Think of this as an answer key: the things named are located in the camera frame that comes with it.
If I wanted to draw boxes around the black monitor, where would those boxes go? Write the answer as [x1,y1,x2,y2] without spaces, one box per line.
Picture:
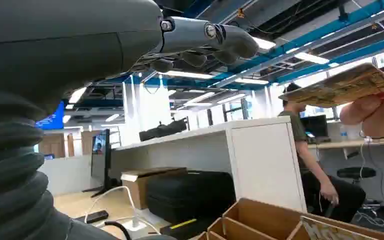
[300,114,329,140]

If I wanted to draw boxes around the black round stool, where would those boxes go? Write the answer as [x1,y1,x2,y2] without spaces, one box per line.
[336,166,377,185]

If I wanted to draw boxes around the black case with yellow label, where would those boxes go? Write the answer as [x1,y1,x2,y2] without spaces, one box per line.
[168,216,220,240]

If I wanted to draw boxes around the wooden card sorting box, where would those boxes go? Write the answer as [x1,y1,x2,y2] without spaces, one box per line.
[196,198,384,240]

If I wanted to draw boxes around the white floor cables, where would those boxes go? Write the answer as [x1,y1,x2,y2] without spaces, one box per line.
[353,211,384,230]

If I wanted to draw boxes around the white cable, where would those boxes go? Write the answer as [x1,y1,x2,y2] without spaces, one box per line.
[84,186,162,234]

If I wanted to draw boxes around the ceiling light panel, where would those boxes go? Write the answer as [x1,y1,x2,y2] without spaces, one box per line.
[252,36,277,51]
[216,93,247,105]
[68,86,88,105]
[182,91,216,107]
[234,77,270,86]
[163,70,216,80]
[293,51,330,65]

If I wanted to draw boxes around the black bag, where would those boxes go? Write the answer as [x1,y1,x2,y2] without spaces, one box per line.
[138,118,188,143]

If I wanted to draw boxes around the large black case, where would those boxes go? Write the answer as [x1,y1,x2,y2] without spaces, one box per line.
[146,170,237,225]

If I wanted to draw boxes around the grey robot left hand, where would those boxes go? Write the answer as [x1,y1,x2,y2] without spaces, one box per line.
[0,0,260,117]

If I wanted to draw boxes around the black cable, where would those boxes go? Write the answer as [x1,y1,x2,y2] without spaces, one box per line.
[104,221,133,240]

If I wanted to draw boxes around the black phone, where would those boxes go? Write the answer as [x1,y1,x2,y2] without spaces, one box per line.
[75,210,109,224]

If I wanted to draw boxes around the wooden desk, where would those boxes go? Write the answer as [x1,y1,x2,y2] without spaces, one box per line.
[307,138,384,150]

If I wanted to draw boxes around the seated person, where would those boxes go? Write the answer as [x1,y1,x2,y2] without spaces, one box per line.
[278,82,367,223]

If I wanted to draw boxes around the white charger plug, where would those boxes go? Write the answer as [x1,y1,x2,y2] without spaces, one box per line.
[125,216,147,232]

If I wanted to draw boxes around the cardboard box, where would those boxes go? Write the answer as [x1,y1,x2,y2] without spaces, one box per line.
[120,167,188,211]

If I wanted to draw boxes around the blue wall screen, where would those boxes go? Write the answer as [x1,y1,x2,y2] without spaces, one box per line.
[35,100,66,131]

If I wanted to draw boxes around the white cabinet desk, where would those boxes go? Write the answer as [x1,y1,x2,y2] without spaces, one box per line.
[110,115,308,214]

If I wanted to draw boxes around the printed card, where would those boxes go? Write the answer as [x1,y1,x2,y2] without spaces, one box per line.
[299,215,380,240]
[278,62,384,109]

